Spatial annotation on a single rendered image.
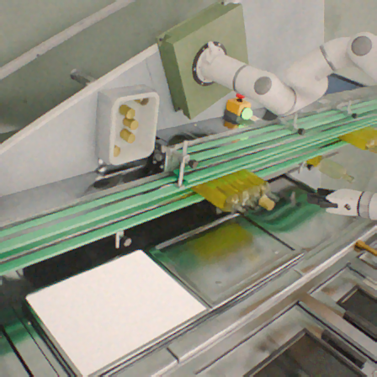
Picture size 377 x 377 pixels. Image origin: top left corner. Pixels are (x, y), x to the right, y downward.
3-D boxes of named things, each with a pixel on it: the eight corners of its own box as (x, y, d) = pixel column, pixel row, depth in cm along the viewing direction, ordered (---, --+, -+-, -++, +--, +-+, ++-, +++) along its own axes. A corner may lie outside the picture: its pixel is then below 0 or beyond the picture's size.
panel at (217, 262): (19, 303, 119) (82, 390, 99) (18, 295, 118) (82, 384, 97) (236, 211, 175) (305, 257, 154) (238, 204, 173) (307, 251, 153)
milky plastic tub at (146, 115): (95, 156, 143) (109, 167, 138) (98, 90, 131) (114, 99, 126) (138, 145, 154) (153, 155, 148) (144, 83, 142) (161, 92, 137)
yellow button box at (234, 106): (223, 114, 178) (236, 121, 173) (226, 98, 174) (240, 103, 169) (235, 112, 182) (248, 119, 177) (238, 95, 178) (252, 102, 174)
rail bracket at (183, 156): (162, 178, 150) (187, 195, 143) (167, 133, 142) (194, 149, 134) (169, 176, 152) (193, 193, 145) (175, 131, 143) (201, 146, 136)
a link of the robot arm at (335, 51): (314, 39, 115) (362, 10, 108) (326, 52, 127) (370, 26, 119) (336, 82, 112) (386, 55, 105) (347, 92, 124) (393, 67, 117)
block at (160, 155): (150, 165, 153) (162, 173, 149) (152, 140, 149) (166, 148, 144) (158, 162, 156) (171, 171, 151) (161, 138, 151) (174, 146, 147)
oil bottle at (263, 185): (219, 175, 172) (260, 201, 160) (221, 162, 170) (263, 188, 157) (229, 172, 176) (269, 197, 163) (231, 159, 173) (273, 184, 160)
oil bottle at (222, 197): (186, 186, 162) (228, 215, 149) (188, 172, 159) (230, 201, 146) (197, 182, 165) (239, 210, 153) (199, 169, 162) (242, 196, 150)
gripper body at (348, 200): (358, 223, 116) (323, 215, 124) (375, 212, 122) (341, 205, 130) (359, 197, 114) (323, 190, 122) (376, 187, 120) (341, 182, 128)
